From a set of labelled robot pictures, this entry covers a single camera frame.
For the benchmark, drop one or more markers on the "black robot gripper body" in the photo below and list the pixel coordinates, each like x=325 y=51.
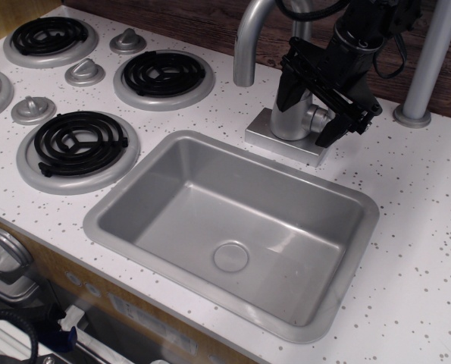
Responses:
x=337 y=75

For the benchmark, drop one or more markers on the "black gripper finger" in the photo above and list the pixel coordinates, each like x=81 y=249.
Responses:
x=290 y=90
x=333 y=130

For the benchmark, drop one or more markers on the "silver faucet lever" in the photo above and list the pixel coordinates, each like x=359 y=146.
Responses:
x=316 y=119

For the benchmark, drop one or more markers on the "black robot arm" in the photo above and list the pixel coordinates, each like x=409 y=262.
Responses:
x=386 y=19

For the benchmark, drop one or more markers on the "grey support pole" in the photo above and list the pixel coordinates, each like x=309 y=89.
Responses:
x=413 y=113

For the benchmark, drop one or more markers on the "back right black burner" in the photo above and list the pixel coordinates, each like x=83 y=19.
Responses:
x=163 y=80

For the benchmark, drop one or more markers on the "grey plastic sink basin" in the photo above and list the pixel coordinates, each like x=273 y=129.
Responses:
x=276 y=246

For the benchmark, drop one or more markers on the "silver stove knob back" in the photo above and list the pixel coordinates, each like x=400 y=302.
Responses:
x=127 y=43

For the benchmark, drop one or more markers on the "silver stove knob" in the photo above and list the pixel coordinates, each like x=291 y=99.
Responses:
x=127 y=43
x=33 y=111
x=85 y=73

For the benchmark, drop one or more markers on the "silver stove knob middle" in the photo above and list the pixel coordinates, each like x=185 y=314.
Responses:
x=85 y=73

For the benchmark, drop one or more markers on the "front right black burner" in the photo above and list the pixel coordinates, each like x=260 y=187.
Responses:
x=77 y=152

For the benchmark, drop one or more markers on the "back left black burner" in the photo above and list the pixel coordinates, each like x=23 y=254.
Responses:
x=49 y=42

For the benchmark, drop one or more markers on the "silver stove knob front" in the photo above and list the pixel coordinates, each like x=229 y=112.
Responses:
x=33 y=111

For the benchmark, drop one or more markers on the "silver oven knob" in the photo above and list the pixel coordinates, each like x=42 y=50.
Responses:
x=15 y=259

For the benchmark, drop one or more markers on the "oven door with handle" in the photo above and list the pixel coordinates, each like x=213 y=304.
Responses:
x=133 y=338

